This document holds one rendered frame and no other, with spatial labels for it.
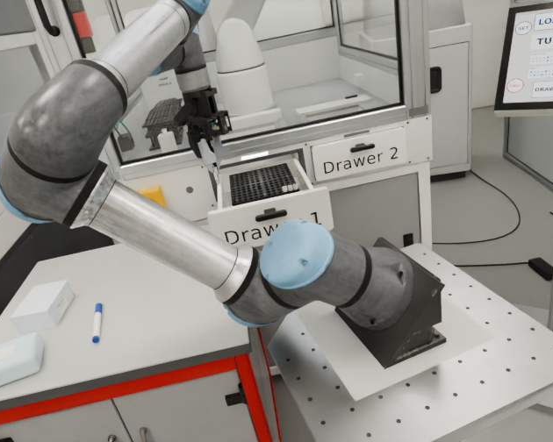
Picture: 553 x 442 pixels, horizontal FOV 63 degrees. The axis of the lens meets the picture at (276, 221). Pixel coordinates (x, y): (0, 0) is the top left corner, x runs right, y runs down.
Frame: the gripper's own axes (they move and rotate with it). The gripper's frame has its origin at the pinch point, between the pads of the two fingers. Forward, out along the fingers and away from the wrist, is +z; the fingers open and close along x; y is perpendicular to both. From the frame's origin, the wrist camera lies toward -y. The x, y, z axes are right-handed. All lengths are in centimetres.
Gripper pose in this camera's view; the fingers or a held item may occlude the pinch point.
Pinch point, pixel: (211, 166)
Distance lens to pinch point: 118.3
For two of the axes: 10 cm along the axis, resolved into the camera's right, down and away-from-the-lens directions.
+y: 7.5, 1.6, -6.4
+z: 2.0, 8.7, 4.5
